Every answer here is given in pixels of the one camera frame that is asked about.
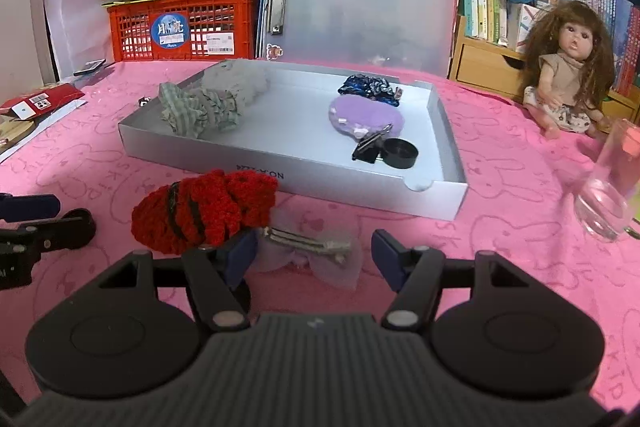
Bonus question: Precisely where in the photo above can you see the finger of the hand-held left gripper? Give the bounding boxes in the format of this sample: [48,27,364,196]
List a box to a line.
[0,193,62,223]
[0,208,97,254]

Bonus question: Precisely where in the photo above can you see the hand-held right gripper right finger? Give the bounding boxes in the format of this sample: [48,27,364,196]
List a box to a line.
[371,229,543,334]

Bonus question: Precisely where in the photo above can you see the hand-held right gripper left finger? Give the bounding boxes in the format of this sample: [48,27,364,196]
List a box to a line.
[97,231,259,333]

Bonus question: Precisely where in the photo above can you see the lavender bow hair clip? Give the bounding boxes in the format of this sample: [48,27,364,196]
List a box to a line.
[250,212,363,292]

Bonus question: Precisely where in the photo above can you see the red crochet hair accessory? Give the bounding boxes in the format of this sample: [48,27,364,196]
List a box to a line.
[131,169,279,254]

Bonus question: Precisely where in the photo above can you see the silver shallow cardboard box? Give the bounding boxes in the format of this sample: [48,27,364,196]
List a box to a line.
[118,57,469,222]

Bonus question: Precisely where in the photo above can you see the black binder clip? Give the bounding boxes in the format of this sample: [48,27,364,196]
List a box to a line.
[351,123,394,164]

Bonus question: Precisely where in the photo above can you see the green striped cloth scrunchie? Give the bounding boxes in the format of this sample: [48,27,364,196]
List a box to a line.
[158,83,244,138]

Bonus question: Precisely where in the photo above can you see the navy floral drawstring pouch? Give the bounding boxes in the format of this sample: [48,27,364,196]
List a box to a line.
[337,74,402,108]

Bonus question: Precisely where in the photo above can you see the flat white paper sheet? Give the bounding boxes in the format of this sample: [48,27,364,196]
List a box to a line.
[0,99,88,162]

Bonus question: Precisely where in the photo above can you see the pink rabbit print cloth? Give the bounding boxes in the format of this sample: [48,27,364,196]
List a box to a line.
[0,59,640,408]

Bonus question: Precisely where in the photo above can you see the red envelope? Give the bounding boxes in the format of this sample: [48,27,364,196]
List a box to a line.
[0,84,86,116]

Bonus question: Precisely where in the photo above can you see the purple fluffy hair clip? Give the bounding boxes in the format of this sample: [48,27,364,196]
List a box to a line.
[328,94,407,140]

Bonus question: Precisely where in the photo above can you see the small black card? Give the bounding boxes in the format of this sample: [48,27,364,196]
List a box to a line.
[73,59,107,76]

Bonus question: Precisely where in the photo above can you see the upright white paper sheets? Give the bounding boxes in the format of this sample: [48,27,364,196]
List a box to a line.
[44,0,117,78]

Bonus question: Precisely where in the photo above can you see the white fluffy scrunchie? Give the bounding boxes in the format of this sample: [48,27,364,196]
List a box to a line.
[200,61,271,105]

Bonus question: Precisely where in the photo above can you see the wooden drawer box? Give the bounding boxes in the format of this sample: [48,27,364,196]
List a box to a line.
[448,14,640,110]

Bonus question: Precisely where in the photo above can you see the clear glass mug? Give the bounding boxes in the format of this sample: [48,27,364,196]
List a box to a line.
[574,118,640,243]

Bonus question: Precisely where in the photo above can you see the red plastic crate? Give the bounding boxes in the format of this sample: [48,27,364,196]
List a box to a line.
[103,0,262,64]

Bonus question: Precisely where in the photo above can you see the translucent plastic clipboard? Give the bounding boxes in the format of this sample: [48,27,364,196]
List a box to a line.
[257,0,463,78]

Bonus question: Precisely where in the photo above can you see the brown-haired baby doll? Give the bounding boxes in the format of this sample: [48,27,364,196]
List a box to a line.
[520,2,617,141]

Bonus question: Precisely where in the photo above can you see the white carton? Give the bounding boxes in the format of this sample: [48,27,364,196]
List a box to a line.
[507,3,543,52]

